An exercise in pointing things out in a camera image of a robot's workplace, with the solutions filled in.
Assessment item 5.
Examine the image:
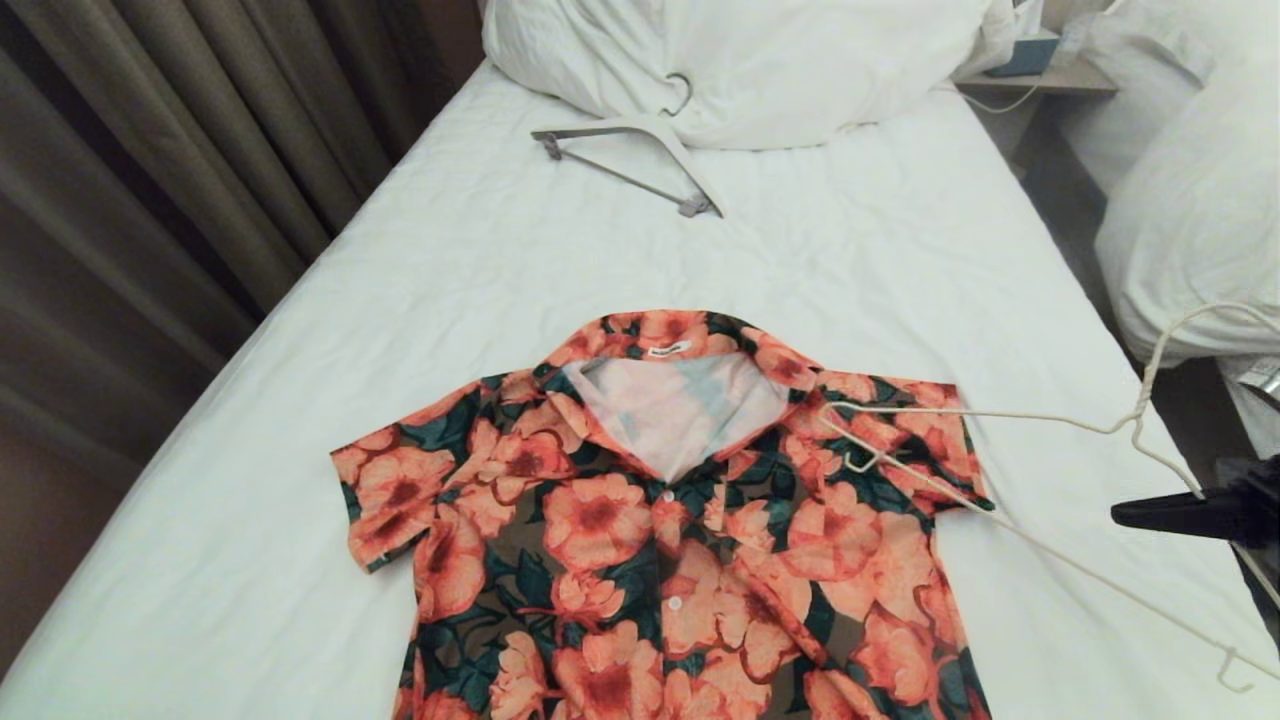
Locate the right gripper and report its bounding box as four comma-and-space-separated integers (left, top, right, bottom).
1111, 455, 1280, 550

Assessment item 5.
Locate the white wire hanger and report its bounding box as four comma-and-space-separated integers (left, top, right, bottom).
817, 302, 1280, 694

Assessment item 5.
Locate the orange floral short-sleeved shirt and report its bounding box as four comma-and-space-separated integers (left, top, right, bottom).
330, 309, 998, 720

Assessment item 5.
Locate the white hanger with metal bar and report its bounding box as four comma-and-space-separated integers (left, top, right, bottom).
530, 72, 724, 219

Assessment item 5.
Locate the bed with white sheet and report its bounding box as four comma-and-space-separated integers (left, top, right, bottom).
0, 58, 1280, 720

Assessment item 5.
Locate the white duvet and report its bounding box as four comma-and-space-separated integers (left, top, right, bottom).
1058, 0, 1280, 368

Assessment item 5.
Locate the wooden nightstand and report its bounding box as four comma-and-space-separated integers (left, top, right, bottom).
953, 54, 1120, 183

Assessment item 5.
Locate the blue tissue box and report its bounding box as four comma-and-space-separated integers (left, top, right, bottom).
984, 27, 1062, 79

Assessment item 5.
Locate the white pillow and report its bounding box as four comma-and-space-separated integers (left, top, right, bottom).
481, 0, 1023, 152

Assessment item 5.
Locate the brown curtain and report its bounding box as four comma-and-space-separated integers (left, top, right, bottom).
0, 0, 453, 483

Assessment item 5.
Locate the white cable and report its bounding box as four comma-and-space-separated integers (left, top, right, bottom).
934, 78, 1043, 115

